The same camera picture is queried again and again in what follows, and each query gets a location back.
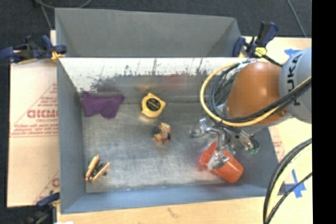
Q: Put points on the yellow tape measure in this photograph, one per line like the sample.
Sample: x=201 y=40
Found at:
x=153 y=105

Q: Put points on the purple cloth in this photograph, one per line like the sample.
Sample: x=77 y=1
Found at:
x=101 y=106

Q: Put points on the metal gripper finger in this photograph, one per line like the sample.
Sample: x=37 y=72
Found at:
x=203 y=129
x=218 y=159

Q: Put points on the small orange and white toy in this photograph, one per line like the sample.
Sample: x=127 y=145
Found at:
x=163 y=133

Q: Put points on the orange plastic cup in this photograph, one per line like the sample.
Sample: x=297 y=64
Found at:
x=229 y=169

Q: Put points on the pale board with red print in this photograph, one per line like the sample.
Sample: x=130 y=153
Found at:
x=31 y=139

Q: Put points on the grey metal bin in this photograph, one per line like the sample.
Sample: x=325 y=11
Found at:
x=131 y=144

